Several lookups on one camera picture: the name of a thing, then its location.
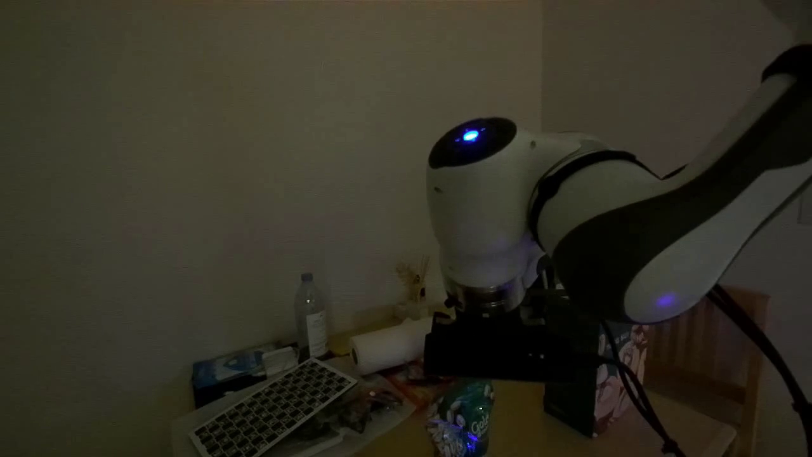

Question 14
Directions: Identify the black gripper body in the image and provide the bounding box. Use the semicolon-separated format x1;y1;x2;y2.
421;289;600;383

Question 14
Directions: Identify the green plastic snack bag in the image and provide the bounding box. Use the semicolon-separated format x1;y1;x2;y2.
426;379;499;457

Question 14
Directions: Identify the red snack package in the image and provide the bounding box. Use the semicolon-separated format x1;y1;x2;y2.
384;363;452;410

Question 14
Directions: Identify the small reed diffuser bottle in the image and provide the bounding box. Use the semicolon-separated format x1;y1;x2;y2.
394;259;436;320

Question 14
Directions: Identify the white paper towel roll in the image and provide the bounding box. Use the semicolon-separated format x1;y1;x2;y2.
347;314;435;375

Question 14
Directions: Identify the dark printed packet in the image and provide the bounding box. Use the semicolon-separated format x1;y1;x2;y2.
325;383;408;435

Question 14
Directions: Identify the clear plastic water bottle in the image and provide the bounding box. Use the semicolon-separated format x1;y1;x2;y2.
292;270;333;363

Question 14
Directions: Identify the wooden chair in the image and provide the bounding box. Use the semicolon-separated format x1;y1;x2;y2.
645;283;771;457

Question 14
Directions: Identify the black white keyboard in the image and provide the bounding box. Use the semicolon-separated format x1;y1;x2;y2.
186;356;360;457

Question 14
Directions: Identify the blue tissue box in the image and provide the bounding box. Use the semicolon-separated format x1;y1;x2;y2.
188;342;301;410

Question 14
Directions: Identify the thin black camera cable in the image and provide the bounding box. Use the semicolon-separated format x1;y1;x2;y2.
593;317;690;457

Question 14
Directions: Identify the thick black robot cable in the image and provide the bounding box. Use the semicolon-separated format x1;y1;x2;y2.
709;287;812;429

